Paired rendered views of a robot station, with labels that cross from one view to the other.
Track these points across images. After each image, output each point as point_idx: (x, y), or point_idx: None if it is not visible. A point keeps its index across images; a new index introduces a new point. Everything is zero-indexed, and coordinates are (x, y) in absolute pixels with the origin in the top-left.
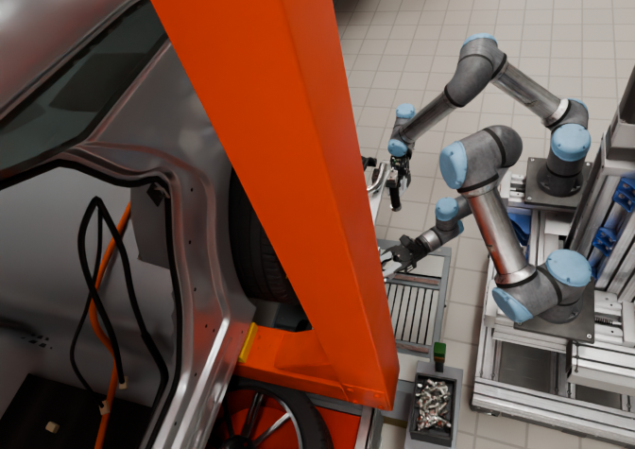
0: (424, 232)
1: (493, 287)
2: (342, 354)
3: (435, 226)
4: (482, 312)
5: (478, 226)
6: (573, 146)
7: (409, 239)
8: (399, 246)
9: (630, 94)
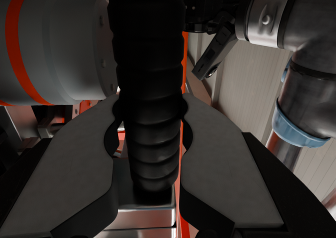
0: (261, 38)
1: (284, 76)
2: None
3: (295, 49)
4: None
5: (268, 138)
6: None
7: (210, 75)
8: (192, 32)
9: None
